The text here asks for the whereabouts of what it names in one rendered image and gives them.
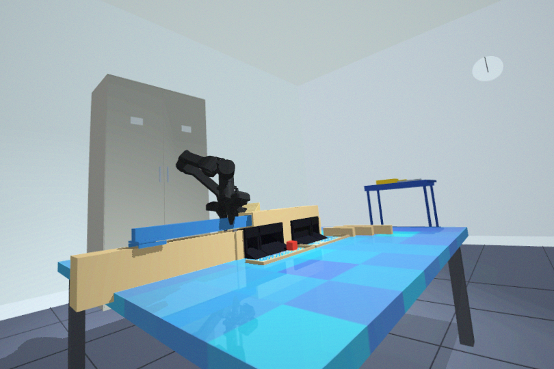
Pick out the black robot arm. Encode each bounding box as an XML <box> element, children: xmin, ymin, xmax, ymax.
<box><xmin>176</xmin><ymin>150</ymin><xmax>248</xmax><ymax>217</ymax></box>

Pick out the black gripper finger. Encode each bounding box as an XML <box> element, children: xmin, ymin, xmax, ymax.
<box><xmin>225</xmin><ymin>202</ymin><xmax>242</xmax><ymax>225</ymax></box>
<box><xmin>213</xmin><ymin>207</ymin><xmax>227</xmax><ymax>219</ymax></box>

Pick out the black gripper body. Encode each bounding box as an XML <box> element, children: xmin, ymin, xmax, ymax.
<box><xmin>206</xmin><ymin>182</ymin><xmax>250</xmax><ymax>212</ymax></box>

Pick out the red cube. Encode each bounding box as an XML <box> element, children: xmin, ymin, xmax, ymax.
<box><xmin>287</xmin><ymin>241</ymin><xmax>298</xmax><ymax>251</ymax></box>

